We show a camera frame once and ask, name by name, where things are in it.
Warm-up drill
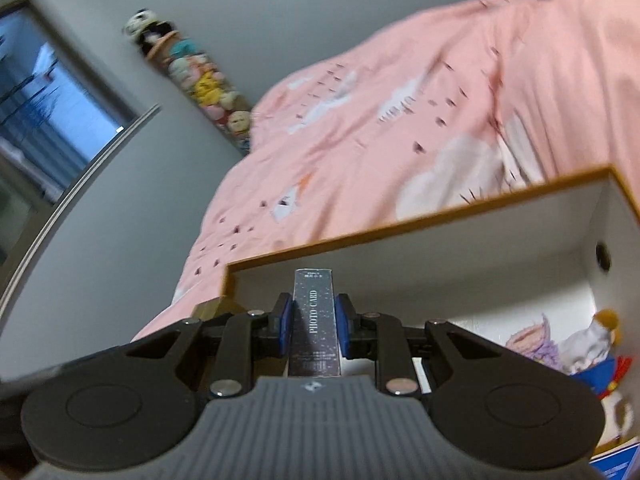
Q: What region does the gold olive box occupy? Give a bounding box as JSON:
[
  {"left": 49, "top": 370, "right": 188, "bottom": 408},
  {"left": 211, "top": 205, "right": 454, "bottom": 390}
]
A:
[{"left": 191, "top": 296, "right": 246, "bottom": 321}]

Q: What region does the plush toy storage tube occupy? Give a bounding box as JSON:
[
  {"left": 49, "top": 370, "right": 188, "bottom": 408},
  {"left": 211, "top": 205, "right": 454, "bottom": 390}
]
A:
[{"left": 145, "top": 30, "right": 252, "bottom": 155}]

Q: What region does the window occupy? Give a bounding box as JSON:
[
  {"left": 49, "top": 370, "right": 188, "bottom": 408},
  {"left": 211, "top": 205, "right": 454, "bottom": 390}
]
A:
[{"left": 1, "top": 0, "right": 160, "bottom": 320}]

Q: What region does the blue orange tag duck plush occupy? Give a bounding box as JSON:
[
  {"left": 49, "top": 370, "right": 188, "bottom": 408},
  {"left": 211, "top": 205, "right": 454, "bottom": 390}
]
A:
[{"left": 558, "top": 309, "right": 636, "bottom": 458}]

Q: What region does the panda plush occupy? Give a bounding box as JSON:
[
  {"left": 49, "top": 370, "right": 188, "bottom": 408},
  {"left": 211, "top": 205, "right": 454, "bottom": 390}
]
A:
[{"left": 122, "top": 9, "right": 175, "bottom": 56}]

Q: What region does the crochet white bunny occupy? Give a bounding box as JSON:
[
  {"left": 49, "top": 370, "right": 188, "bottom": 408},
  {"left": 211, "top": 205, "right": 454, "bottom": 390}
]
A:
[{"left": 506, "top": 315, "right": 561, "bottom": 370}]

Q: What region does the photo card box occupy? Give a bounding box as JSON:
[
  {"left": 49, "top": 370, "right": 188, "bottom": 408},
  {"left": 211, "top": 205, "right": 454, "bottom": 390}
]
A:
[{"left": 288, "top": 269, "right": 341, "bottom": 377}]

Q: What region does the orange cardboard box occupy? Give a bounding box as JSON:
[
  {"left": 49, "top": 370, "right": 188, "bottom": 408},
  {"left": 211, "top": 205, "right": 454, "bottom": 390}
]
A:
[{"left": 219, "top": 164, "right": 640, "bottom": 461}]

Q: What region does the pink duvet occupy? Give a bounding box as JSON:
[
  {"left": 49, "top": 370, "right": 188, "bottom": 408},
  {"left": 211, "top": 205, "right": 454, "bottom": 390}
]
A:
[{"left": 144, "top": 0, "right": 639, "bottom": 334}]

